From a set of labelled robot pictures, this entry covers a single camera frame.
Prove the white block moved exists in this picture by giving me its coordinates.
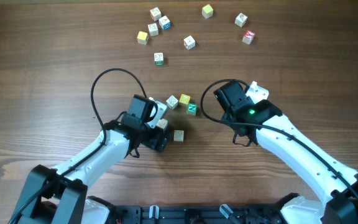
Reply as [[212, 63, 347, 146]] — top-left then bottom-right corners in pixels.
[[166, 95, 178, 110]]

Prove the plain white picture block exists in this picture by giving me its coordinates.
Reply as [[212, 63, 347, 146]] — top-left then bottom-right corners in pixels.
[[173, 130, 185, 142]]

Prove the green N letter block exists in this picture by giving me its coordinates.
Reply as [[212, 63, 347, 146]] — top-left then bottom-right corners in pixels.
[[186, 103, 198, 116]]

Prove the yellow top wooden block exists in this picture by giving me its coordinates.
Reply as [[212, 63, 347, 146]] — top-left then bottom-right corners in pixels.
[[179, 94, 191, 105]]

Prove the white block red edge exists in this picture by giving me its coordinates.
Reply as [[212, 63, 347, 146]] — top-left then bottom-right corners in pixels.
[[148, 23, 159, 37]]

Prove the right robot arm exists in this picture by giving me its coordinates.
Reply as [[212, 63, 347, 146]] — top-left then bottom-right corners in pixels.
[[214, 80, 358, 223]]

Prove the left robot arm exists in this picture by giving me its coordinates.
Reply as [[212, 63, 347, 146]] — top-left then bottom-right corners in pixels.
[[10, 95, 170, 223]]

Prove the white block green side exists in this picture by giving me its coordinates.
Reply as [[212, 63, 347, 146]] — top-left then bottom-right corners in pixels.
[[154, 52, 164, 65]]

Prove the red letter block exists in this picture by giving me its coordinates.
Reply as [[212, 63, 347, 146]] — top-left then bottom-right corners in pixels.
[[242, 30, 255, 45]]

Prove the yellow block left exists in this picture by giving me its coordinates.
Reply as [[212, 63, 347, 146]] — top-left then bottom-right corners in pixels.
[[137, 31, 149, 45]]

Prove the white block red side middle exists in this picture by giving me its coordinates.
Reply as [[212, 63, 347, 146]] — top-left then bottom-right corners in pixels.
[[183, 35, 196, 50]]

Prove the white block red side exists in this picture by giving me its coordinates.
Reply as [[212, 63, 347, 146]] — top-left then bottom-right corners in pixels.
[[150, 7, 162, 21], [183, 35, 196, 50]]

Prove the white block far right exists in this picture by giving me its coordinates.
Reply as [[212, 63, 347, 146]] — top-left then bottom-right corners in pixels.
[[234, 12, 248, 27]]

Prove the white block blue side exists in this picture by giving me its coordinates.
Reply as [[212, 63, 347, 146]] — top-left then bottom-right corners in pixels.
[[158, 16, 172, 30]]

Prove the white block red side top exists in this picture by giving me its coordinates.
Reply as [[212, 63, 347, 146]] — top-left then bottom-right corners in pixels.
[[150, 7, 162, 21]]

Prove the left black cable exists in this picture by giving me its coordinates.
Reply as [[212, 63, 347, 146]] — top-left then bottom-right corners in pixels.
[[7, 68, 160, 224]]

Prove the black cable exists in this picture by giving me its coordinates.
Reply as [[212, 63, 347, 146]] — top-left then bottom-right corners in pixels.
[[7, 68, 160, 224], [200, 78, 358, 224]]

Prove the right black cable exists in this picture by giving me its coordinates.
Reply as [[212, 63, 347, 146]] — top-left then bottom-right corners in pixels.
[[200, 78, 358, 224]]

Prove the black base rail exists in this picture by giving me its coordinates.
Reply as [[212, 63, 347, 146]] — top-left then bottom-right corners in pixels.
[[106, 204, 286, 224]]

